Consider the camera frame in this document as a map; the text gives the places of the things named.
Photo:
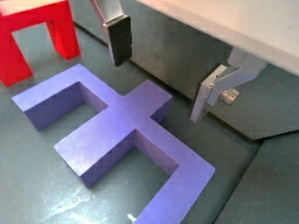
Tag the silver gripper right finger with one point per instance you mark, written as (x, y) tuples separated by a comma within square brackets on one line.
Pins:
[(218, 87)]

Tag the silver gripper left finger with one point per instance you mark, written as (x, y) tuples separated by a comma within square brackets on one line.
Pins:
[(115, 23)]

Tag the purple E-shaped block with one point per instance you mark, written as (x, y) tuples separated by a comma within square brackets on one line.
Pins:
[(126, 124)]

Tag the red E-shaped block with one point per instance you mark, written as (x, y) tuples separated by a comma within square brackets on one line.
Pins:
[(33, 25)]

